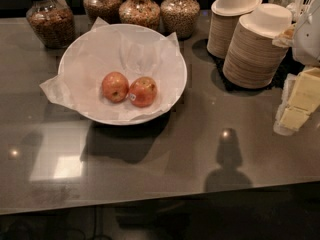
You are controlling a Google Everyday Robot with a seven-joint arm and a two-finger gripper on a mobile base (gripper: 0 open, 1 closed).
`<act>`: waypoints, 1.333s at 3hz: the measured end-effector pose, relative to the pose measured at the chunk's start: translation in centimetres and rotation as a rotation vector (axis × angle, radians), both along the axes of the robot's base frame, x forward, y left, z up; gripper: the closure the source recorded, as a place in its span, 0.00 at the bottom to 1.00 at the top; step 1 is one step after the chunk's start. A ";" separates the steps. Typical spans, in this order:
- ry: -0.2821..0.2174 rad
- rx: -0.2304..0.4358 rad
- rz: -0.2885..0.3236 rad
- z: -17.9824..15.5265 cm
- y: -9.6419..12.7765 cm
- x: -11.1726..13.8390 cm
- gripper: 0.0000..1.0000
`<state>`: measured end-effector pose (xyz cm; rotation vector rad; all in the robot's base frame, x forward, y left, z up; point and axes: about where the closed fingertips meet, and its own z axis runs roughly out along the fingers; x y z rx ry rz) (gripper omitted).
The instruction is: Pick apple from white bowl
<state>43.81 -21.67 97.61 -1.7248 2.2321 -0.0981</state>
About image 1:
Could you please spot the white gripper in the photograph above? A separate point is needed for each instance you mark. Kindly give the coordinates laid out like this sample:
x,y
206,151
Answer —
x,y
309,39

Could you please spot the red apple with sticker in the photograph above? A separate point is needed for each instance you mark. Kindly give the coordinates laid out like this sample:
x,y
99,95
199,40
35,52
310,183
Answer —
x,y
142,92

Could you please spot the white paper bowl liner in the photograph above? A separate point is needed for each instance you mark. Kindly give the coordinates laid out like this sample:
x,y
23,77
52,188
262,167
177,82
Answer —
x,y
86,67

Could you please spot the large white bowl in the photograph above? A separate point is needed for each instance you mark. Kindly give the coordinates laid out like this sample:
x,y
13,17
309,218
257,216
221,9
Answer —
x,y
100,50

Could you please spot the left red apple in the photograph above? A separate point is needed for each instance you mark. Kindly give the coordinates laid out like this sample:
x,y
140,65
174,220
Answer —
x,y
115,87

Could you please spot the glass cereal jar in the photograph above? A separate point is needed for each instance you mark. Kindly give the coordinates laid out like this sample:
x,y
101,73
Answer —
x,y
144,13
53,22
107,10
180,16

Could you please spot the left glass cereal jar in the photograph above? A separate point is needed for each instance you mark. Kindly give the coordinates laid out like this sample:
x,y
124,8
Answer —
x,y
53,22

